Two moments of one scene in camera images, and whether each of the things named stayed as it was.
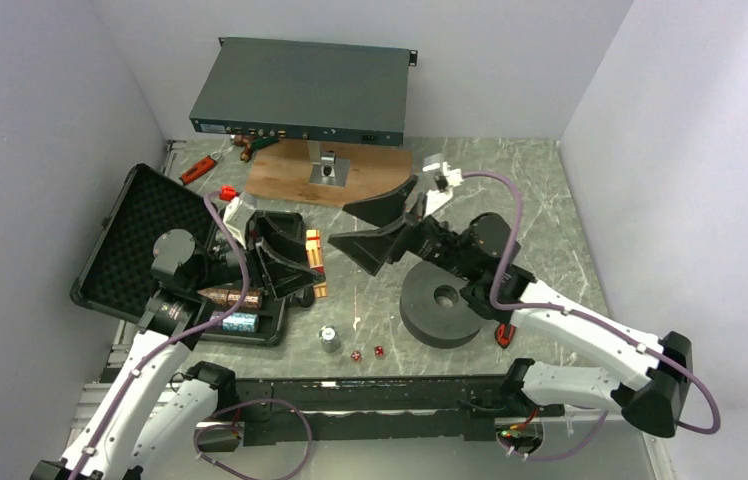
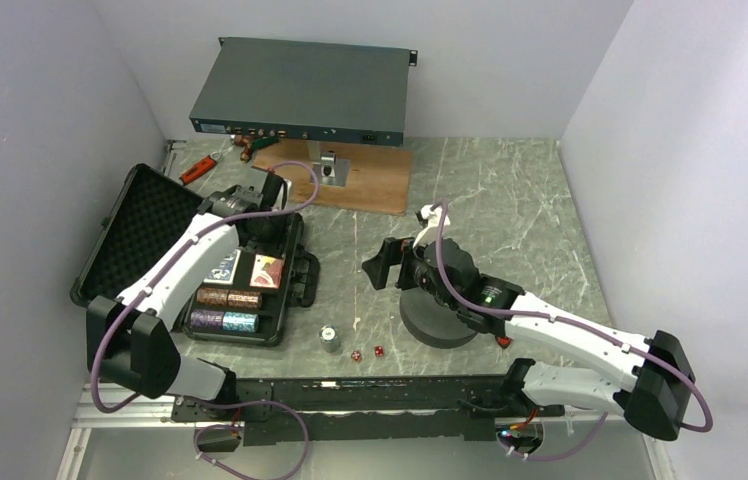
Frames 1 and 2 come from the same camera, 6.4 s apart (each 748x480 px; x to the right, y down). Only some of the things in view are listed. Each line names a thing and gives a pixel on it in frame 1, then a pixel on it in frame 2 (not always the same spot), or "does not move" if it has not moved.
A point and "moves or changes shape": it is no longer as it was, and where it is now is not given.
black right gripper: x=371 y=248 to x=392 y=253
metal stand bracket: x=327 y=169 does not move
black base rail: x=283 y=411 does not move
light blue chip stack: x=240 y=322 does not move
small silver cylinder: x=329 y=338 does not move
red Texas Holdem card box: x=316 y=259 moves or changes shape
